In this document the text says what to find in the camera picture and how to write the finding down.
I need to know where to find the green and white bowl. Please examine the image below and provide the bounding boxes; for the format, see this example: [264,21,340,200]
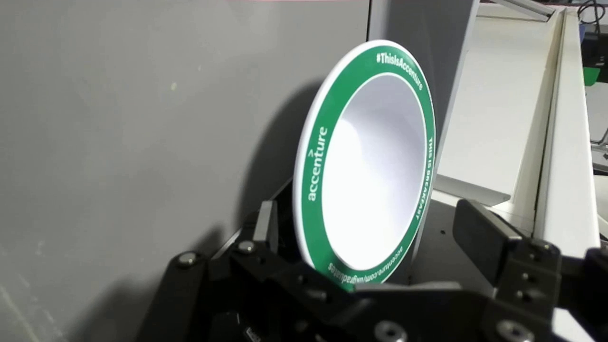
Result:
[291,38,439,295]

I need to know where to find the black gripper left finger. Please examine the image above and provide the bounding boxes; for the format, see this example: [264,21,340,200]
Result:
[135,200,358,342]

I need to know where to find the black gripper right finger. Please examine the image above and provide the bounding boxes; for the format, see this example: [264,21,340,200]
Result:
[453,198,608,342]

